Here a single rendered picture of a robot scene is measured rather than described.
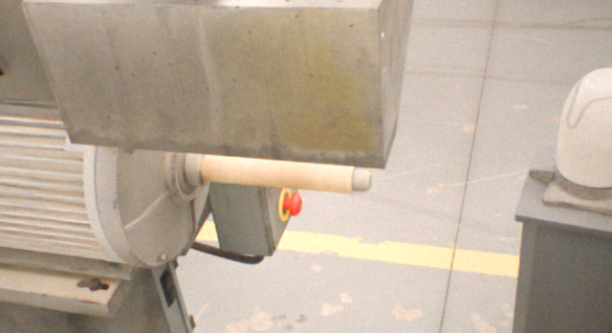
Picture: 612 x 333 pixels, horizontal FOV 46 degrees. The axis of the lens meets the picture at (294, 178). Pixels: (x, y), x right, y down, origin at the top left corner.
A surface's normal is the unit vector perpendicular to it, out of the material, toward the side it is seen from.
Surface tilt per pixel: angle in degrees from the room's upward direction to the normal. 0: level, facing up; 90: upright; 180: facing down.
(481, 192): 0
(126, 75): 90
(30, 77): 90
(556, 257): 90
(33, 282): 0
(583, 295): 90
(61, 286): 0
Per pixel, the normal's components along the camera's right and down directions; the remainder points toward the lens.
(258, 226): -0.28, 0.60
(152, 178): 0.90, 0.11
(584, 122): -0.72, 0.26
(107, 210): -0.30, 0.39
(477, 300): -0.11, -0.80
